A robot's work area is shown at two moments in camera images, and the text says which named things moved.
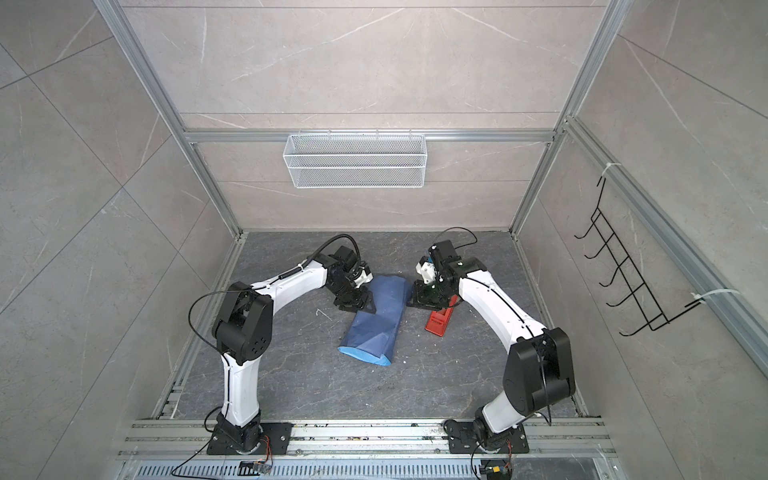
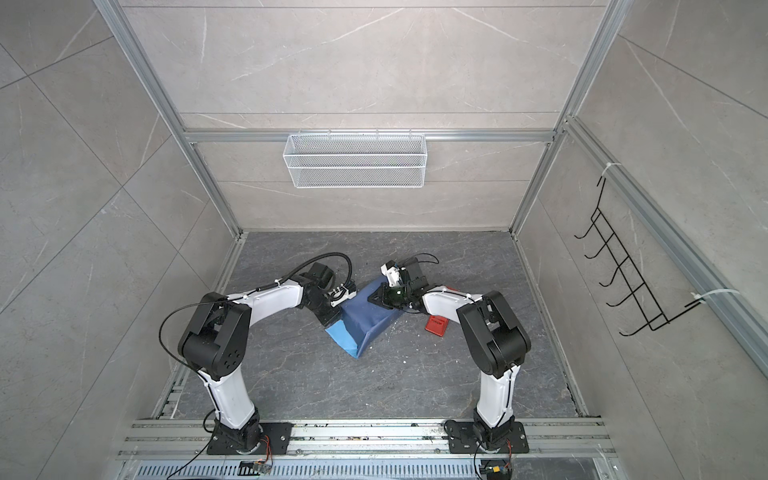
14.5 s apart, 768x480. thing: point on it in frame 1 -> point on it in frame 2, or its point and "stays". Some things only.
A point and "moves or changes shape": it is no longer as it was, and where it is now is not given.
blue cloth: x=371 y=335 moves or changes shape
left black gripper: x=364 y=300 -> x=333 y=317
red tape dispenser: x=438 y=321 stays
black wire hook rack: x=654 y=318 stays
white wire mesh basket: x=356 y=160 stays
